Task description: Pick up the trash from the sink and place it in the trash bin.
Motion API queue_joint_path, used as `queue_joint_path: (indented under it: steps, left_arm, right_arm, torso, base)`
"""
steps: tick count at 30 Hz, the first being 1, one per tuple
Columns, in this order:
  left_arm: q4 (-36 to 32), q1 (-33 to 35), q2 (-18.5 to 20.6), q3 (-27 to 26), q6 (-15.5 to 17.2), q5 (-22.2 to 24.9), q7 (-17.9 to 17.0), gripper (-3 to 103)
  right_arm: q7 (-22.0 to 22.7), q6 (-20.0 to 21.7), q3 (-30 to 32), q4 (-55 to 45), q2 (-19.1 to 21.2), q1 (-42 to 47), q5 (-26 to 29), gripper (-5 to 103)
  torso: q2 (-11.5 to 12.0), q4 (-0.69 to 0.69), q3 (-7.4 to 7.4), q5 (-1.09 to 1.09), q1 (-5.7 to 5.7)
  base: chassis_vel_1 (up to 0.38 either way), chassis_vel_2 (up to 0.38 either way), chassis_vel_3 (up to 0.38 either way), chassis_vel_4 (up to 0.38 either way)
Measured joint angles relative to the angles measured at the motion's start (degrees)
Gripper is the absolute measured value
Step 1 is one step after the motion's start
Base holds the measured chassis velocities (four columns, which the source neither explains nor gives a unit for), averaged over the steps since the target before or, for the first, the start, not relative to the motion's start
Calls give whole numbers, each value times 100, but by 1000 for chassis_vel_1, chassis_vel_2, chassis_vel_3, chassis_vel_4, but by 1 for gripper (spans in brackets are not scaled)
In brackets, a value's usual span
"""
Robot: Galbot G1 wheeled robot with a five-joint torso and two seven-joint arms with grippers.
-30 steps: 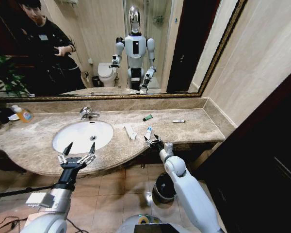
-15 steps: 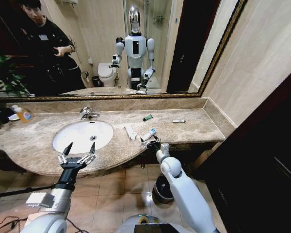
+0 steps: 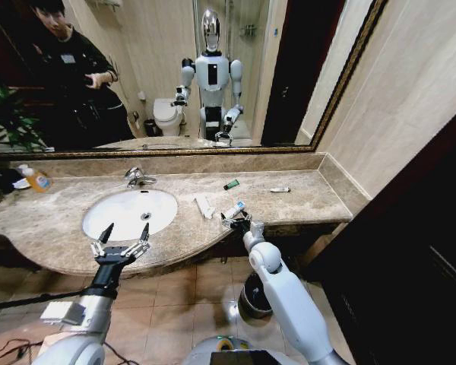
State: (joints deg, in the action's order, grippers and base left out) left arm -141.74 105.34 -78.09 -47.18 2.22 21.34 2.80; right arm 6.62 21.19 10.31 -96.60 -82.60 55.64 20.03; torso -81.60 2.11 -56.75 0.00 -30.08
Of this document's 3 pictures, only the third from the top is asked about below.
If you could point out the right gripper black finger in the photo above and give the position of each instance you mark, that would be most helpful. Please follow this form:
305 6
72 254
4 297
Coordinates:
247 218
227 221

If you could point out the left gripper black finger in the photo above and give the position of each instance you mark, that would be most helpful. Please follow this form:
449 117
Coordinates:
99 249
140 247

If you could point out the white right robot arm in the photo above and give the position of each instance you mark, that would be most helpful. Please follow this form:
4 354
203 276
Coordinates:
289 296

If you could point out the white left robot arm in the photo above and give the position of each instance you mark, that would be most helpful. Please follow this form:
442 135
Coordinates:
72 348

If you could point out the white oval sink basin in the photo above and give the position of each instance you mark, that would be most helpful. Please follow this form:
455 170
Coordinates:
125 209

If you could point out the round dark trash bin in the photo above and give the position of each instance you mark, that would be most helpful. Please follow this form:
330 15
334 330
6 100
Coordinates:
251 304

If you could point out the small black bin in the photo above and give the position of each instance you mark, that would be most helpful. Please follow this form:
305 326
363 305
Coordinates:
150 128

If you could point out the white and blue tube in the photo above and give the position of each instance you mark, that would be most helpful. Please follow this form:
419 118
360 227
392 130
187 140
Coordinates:
236 208

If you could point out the small dark green bottle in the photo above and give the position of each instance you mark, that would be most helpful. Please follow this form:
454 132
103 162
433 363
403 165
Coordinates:
231 185

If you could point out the small white tube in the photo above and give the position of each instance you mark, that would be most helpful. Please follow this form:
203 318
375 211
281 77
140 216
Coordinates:
279 189

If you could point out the chrome faucet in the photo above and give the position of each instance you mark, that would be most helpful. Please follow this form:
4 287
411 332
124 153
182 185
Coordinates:
135 175

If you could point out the orange soap bottle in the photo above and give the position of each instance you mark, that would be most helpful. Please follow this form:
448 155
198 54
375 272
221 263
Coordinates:
40 182

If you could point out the dark wooden door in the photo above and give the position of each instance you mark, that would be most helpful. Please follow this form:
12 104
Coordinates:
403 266

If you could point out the green leafy plant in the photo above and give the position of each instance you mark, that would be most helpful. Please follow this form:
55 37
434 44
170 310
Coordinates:
7 114

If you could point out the mirror with dark gold frame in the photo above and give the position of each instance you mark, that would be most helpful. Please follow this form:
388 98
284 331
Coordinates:
156 57

